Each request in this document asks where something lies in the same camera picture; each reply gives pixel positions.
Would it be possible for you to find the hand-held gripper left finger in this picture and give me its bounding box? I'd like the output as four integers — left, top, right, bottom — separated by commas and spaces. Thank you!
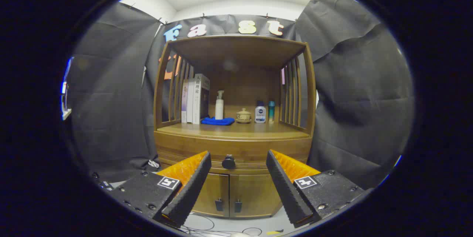
92, 151, 212, 228

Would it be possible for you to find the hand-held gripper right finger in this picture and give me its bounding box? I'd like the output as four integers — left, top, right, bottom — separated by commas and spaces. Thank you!
266, 150, 364, 228

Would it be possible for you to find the wooden cabinet door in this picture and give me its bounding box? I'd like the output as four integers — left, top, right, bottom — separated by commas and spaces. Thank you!
192, 172, 230, 218
229, 173, 283, 218

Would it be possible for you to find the wooden countertop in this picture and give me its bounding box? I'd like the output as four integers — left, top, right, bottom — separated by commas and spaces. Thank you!
157, 122, 313, 141

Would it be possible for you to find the wooden cabinet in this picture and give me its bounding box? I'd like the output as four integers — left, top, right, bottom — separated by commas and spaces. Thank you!
153, 34, 317, 218

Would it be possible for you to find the blue folded cloth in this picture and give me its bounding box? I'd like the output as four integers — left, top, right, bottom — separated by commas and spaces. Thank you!
201, 117, 235, 126

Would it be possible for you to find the white lotion bottle blue cap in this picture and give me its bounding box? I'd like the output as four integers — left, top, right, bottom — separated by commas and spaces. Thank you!
255, 101, 266, 123

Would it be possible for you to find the white pump bottle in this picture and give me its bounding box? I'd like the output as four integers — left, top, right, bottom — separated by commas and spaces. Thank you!
215, 90, 225, 120

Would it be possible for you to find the beige lidded teacup with saucer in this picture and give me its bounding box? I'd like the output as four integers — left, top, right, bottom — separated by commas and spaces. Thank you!
236, 108, 252, 123

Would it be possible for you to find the white book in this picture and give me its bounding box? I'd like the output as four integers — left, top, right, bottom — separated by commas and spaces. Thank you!
186, 78, 195, 123

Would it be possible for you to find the grey portrait book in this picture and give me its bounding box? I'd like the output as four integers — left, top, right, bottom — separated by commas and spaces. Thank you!
192, 74, 210, 125

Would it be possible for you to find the white side furniture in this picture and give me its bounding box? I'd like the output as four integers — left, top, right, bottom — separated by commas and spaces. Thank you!
61, 58, 72, 121

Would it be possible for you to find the tangle of floor cables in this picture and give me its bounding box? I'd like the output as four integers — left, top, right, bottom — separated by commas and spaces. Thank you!
183, 211, 263, 237

